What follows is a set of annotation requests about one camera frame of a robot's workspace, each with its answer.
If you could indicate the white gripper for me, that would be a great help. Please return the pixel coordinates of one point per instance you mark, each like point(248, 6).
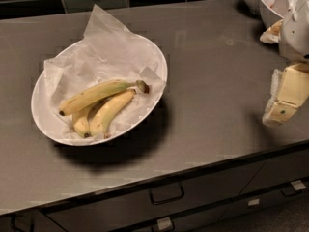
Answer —
point(295, 33)

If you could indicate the top yellow banana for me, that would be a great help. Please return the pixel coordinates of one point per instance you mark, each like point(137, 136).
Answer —
point(98, 92)

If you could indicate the white oval bowl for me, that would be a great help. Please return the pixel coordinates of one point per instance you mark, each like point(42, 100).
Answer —
point(48, 120)

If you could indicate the right yellow banana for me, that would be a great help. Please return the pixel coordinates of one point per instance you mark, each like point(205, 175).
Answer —
point(105, 115)

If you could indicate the small lower yellow banana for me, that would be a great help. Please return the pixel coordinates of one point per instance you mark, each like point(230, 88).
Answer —
point(80, 121)

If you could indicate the right dark drawer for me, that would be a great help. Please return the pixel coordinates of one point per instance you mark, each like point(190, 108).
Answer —
point(279, 170)

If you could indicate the dark drawer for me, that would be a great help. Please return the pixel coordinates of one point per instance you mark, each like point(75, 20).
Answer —
point(127, 206)
point(208, 214)
point(279, 170)

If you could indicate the white label on drawer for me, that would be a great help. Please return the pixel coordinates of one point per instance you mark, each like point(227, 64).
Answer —
point(298, 185)

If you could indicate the lower dark drawer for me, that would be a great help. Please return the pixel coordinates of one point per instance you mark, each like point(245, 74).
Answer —
point(208, 214)

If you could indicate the white paper liner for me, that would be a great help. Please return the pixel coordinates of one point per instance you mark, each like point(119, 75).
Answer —
point(106, 55)

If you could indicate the upper dark drawer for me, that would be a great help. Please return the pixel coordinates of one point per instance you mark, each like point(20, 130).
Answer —
point(127, 206)

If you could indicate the black drawer handle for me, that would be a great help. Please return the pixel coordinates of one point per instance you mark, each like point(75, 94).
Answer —
point(166, 194)

